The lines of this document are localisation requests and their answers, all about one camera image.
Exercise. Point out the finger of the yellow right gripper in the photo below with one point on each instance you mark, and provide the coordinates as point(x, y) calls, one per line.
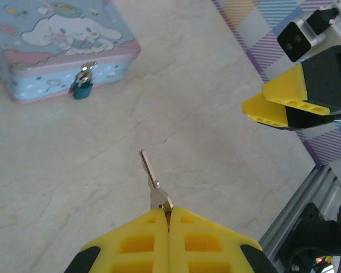
point(268, 112)
point(287, 88)

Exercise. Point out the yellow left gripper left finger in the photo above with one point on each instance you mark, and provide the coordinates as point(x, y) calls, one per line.
point(136, 244)

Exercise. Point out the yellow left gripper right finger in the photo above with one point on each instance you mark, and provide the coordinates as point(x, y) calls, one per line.
point(204, 244)

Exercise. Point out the small silver key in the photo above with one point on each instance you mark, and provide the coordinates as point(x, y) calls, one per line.
point(152, 175)

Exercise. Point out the small teal padlock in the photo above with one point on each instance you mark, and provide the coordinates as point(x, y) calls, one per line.
point(82, 88)

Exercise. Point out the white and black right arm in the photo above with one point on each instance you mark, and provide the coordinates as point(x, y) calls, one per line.
point(318, 236)

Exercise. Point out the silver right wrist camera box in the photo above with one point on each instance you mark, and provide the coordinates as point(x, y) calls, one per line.
point(299, 38)

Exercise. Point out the aluminium frame rail with bases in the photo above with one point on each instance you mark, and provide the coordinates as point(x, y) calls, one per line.
point(295, 216)

